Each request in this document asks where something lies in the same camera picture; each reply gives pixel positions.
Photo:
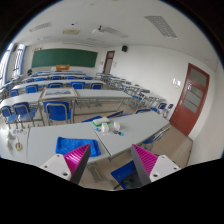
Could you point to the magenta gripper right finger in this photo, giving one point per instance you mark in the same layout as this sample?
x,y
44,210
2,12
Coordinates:
x,y
151,167

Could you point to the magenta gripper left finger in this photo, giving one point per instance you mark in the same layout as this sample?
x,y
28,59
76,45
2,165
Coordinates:
x,y
69,166

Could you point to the blue towel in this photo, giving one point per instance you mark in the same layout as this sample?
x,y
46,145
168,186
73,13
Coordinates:
x,y
66,145

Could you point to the grey desk with towel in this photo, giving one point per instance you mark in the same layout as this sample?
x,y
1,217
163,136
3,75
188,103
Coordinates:
x,y
45,142

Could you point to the blue chair under table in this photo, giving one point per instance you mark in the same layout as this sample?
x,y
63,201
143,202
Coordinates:
x,y
126,176

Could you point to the grey desk right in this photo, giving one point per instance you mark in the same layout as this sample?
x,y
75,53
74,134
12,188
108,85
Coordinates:
x,y
133,130

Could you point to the white tissue pack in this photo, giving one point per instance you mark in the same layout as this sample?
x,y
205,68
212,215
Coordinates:
x,y
105,127

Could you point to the white cup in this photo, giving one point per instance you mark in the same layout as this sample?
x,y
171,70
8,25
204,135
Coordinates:
x,y
116,125

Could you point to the blue chair front middle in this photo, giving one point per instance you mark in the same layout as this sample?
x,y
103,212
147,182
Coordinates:
x,y
57,111

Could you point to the small jar on left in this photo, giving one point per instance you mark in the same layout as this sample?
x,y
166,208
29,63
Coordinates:
x,y
18,145

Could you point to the framed picture on desk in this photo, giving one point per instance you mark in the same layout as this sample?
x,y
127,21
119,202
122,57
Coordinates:
x,y
55,93

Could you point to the red near door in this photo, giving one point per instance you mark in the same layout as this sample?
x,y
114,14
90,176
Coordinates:
x,y
191,101

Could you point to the red door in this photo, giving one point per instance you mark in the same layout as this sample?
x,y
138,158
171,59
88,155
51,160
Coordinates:
x,y
191,101
108,62

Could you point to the blue chair front left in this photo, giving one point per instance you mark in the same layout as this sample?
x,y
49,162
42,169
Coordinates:
x,y
24,112

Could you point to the wooden lectern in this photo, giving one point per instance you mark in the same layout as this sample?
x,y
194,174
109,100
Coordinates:
x,y
62,67

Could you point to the green chalkboard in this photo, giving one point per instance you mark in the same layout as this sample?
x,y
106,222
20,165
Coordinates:
x,y
72,57

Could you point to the red far door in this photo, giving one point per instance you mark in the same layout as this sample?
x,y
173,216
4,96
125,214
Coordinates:
x,y
108,62

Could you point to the ceiling projector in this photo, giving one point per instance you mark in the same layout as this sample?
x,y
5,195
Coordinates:
x,y
99,31

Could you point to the black wall speaker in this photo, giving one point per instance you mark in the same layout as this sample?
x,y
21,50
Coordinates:
x,y
124,48

